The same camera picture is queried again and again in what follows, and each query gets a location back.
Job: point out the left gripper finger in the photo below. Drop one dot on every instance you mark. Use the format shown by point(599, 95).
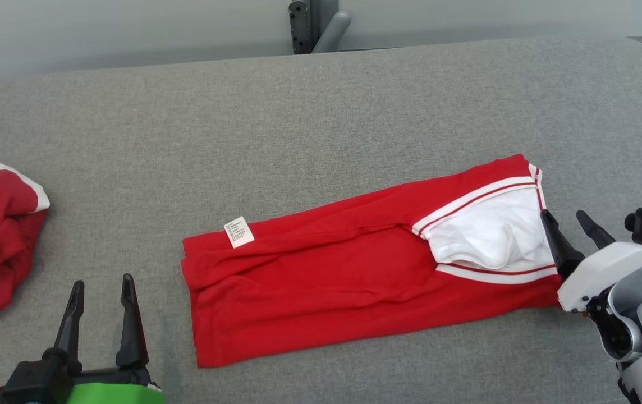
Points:
point(71, 325)
point(130, 331)

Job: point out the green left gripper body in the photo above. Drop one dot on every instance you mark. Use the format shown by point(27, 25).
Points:
point(113, 393)

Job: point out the red jersey with white sleeves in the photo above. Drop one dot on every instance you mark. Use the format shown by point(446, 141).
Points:
point(326, 280)

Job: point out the black hinge plate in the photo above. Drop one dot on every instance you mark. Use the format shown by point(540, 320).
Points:
point(299, 28)

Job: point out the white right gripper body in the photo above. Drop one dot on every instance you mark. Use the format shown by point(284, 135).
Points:
point(607, 269)

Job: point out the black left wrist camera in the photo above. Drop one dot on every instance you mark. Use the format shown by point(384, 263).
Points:
point(29, 384)

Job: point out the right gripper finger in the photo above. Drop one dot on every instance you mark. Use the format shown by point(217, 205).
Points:
point(563, 252)
point(596, 233)

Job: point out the thick grey slanted tube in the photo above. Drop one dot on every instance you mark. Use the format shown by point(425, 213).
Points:
point(332, 31)

